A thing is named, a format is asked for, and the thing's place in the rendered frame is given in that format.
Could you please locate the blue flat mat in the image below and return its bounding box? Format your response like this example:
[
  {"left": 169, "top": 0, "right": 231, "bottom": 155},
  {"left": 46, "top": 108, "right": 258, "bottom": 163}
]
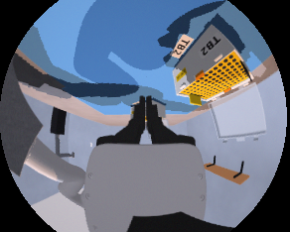
[{"left": 18, "top": 0, "right": 272, "bottom": 115}]

